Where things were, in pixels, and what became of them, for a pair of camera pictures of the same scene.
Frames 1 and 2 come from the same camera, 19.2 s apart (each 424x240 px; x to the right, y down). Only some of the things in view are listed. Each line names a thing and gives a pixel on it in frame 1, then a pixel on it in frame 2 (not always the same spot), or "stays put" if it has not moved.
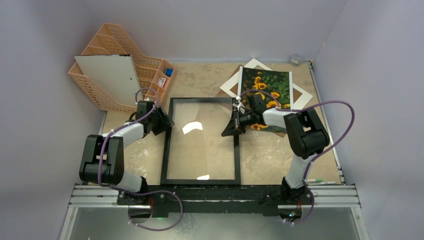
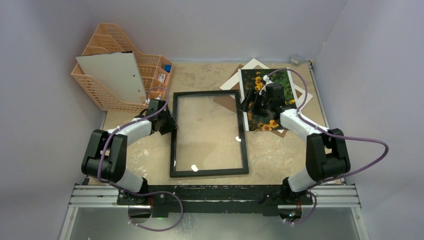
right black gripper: x=237 y=120 to x=255 y=105
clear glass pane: x=197 y=150 stays put
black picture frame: x=237 y=181 to x=231 y=171
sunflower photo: x=275 y=85 stays put
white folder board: x=116 y=74 stays put
